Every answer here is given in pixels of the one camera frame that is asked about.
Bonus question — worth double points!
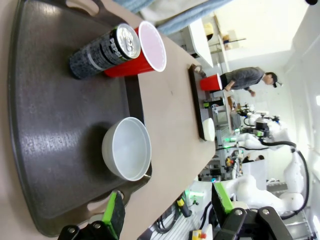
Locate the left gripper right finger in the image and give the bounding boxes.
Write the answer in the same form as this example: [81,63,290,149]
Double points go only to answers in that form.
[211,181,295,240]

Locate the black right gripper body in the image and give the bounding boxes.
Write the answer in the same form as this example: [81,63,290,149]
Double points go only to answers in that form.
[254,119,271,138]

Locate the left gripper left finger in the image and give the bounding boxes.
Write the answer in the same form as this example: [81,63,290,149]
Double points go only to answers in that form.
[57,190,127,240]

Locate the white bowl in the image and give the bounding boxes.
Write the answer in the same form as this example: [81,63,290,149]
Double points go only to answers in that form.
[101,116,153,182]
[202,117,217,142]

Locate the black Pepsi can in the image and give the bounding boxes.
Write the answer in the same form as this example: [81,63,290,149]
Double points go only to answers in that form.
[68,22,142,81]

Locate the yellow emergency stop box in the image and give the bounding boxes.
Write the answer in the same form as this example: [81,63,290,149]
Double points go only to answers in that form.
[191,229,208,240]

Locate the person in grey shirt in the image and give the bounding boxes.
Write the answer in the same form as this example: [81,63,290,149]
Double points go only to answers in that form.
[223,66,280,98]

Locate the red plastic cup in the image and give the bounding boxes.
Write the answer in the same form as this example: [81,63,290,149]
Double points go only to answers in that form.
[103,20,168,79]
[199,72,224,92]

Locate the dark brown serving tray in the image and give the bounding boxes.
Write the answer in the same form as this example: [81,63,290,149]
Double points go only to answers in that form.
[187,63,209,141]
[7,0,154,238]

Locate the white folding table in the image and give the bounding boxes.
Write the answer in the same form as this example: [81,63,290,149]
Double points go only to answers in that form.
[187,16,216,69]

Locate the black yellow handle controller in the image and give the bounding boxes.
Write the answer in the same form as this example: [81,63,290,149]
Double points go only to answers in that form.
[176,198,193,218]

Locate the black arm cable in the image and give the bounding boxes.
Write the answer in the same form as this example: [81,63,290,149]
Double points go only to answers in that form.
[259,138,311,216]

